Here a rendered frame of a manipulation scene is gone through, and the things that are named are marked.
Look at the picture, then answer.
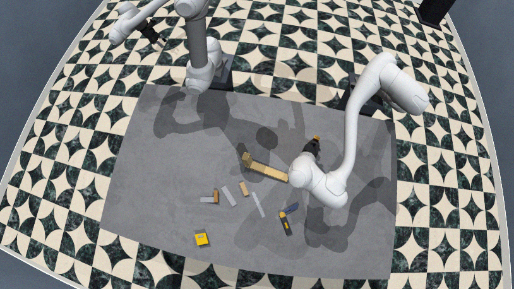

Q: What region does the light wooden block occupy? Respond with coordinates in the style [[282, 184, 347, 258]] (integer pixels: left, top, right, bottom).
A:
[[239, 182, 249, 197]]

